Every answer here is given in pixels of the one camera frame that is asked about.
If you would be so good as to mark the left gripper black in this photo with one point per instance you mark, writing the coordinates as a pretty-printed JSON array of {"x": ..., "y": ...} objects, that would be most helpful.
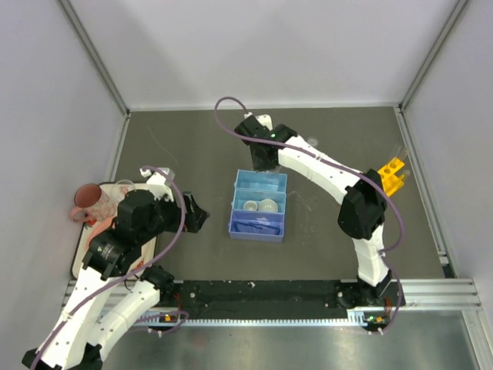
[{"x": 196, "y": 215}]

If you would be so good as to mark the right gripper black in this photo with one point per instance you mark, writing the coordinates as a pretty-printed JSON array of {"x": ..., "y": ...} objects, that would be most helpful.
[{"x": 258, "y": 166}]

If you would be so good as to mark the white round dish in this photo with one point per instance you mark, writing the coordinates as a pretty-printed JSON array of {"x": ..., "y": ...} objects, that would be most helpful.
[{"x": 268, "y": 206}]

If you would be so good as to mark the three-compartment blue organizer box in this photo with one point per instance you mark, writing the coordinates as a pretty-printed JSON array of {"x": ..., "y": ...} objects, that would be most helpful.
[{"x": 249, "y": 186}]

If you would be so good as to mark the small white plastic cup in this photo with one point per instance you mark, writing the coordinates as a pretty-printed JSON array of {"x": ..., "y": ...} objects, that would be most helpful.
[{"x": 250, "y": 205}]

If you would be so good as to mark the blue safety glasses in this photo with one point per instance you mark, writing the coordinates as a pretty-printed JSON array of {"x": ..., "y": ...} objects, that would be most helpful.
[{"x": 255, "y": 227}]

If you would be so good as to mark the yellow test tube rack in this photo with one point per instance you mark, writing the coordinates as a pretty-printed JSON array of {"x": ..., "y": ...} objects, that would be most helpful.
[{"x": 389, "y": 176}]

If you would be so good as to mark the small clear glass beaker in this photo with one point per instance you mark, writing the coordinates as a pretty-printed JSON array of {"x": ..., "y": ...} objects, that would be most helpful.
[{"x": 271, "y": 173}]

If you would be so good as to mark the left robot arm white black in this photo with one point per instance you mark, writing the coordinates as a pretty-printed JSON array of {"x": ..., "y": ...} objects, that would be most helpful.
[{"x": 84, "y": 335}]

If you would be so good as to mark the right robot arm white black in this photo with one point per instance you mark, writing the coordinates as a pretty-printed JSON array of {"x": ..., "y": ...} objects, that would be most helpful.
[{"x": 361, "y": 197}]

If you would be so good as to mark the bent clear glass tube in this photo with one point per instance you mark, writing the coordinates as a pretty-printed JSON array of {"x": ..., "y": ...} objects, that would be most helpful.
[{"x": 298, "y": 201}]

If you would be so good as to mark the white strawberry tray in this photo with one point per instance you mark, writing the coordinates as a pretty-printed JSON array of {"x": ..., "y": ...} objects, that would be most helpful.
[{"x": 147, "y": 250}]

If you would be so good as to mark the clear drinking glass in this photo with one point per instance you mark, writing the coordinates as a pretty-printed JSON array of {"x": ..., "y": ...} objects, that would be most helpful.
[{"x": 120, "y": 189}]

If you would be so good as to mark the pink ceramic plate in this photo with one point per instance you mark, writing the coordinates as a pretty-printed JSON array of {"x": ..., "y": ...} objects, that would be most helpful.
[{"x": 102, "y": 226}]

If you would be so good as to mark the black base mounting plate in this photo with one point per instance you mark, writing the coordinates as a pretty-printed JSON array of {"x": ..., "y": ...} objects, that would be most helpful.
[{"x": 294, "y": 299}]

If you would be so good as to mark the pink patterned mug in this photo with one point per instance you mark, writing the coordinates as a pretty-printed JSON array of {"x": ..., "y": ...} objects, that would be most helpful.
[{"x": 92, "y": 203}]

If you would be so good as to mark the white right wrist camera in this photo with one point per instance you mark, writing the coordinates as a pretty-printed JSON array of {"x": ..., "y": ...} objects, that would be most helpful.
[{"x": 265, "y": 120}]

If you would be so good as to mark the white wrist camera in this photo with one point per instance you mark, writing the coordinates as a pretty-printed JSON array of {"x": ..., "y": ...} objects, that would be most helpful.
[
  {"x": 265, "y": 120},
  {"x": 159, "y": 185}
]

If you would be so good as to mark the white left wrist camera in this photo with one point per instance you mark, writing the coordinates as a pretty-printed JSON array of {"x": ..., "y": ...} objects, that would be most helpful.
[{"x": 159, "y": 185}]

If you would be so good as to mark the grey slotted cable duct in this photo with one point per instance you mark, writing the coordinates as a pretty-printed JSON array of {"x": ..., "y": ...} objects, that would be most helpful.
[{"x": 352, "y": 319}]

